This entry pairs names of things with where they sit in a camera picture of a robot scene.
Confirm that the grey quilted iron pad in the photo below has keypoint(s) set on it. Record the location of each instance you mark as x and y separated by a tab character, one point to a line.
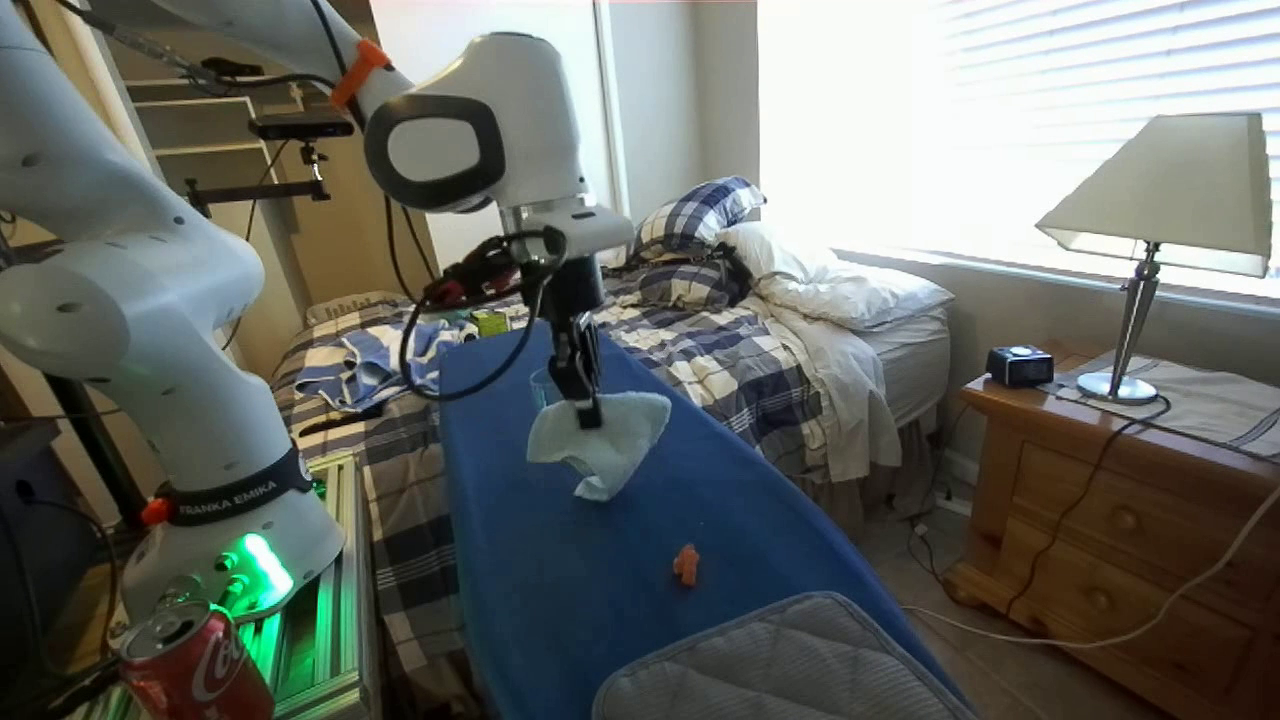
784	666

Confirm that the light cloth on nightstand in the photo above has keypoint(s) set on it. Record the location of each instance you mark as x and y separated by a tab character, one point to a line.
1200	406

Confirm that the bed with plaid blanket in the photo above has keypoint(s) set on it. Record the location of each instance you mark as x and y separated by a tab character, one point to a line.
721	363

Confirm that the small light blue towel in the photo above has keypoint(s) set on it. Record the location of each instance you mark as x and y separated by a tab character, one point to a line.
606	447

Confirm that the table lamp white shade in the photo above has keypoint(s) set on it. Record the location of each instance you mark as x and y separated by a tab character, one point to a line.
1172	187

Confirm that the white window blinds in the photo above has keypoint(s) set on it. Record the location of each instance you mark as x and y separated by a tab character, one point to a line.
1043	123

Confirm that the white closet shelf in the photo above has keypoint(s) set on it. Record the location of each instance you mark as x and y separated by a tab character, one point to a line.
200	100

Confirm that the blue plaid pillow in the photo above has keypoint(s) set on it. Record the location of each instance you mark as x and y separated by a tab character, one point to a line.
702	213

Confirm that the blue white crumpled cloth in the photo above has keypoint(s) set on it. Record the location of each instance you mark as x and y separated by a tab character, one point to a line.
362	366

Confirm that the small orange object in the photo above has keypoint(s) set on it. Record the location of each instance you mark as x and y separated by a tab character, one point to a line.
686	571

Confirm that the red cola can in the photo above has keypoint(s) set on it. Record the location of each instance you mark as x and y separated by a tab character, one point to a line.
200	672

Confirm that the small black alarm clock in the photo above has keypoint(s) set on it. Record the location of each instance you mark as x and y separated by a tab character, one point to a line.
1021	366

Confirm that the small green toy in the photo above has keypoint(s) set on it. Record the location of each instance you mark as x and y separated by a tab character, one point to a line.
488	322

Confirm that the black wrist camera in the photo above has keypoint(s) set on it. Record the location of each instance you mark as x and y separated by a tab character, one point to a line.
483	274

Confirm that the blue covered ironing board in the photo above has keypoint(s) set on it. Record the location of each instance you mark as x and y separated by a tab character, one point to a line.
601	626

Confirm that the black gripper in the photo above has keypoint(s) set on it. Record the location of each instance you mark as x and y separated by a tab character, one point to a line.
573	287

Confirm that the wooden nightstand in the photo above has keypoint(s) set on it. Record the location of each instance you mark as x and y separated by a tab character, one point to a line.
1121	534

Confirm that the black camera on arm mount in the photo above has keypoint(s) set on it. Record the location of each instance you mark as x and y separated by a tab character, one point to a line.
300	130

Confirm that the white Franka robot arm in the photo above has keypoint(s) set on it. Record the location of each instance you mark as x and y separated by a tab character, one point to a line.
160	322

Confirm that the white pillow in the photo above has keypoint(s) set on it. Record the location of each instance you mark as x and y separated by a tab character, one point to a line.
843	287

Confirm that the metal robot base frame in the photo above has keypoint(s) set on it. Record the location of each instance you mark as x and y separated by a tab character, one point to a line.
325	626

